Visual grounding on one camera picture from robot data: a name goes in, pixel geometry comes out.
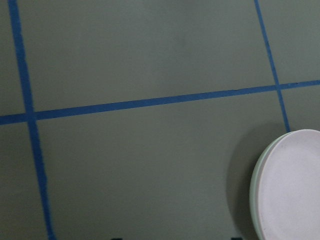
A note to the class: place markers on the pink plate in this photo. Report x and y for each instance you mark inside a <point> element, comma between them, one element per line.
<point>308,177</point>

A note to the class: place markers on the cream plate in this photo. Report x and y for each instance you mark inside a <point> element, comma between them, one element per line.
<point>274,197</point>

